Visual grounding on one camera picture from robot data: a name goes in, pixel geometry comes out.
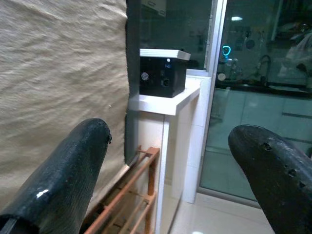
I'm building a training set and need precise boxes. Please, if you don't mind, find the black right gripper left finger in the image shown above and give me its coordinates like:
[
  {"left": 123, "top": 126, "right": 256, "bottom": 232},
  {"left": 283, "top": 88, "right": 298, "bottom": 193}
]
[{"left": 0, "top": 117, "right": 113, "bottom": 234}]

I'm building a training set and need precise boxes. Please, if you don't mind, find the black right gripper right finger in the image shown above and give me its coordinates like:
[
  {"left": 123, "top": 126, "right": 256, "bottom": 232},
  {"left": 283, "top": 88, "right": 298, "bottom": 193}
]
[{"left": 227, "top": 124, "right": 312, "bottom": 234}]

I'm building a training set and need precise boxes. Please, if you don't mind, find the dark grey mini fridge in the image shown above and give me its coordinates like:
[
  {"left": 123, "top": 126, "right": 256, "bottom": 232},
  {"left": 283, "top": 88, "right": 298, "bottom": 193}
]
[{"left": 124, "top": 0, "right": 142, "bottom": 164}]

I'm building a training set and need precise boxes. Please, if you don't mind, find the glass sliding door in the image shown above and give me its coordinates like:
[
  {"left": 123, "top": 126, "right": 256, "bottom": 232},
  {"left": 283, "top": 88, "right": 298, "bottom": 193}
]
[{"left": 140, "top": 0, "right": 312, "bottom": 208}]

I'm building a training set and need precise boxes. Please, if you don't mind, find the wooden slatted rack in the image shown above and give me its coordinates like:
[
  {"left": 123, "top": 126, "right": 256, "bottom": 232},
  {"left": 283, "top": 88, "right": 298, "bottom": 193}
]
[{"left": 80, "top": 145, "right": 161, "bottom": 234}]

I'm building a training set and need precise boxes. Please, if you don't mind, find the white shelf unit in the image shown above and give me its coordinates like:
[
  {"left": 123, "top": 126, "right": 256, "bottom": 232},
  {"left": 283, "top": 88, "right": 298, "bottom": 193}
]
[{"left": 127, "top": 75, "right": 212, "bottom": 234}]

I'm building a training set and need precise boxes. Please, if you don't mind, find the black box device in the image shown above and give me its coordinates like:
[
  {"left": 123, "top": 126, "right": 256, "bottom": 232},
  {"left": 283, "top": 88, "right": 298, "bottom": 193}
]
[{"left": 139, "top": 56, "right": 187, "bottom": 99}]

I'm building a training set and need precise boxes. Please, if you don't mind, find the white flat stack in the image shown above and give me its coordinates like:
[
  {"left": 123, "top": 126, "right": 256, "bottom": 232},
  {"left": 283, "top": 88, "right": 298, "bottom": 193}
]
[{"left": 139, "top": 48, "right": 192, "bottom": 61}]

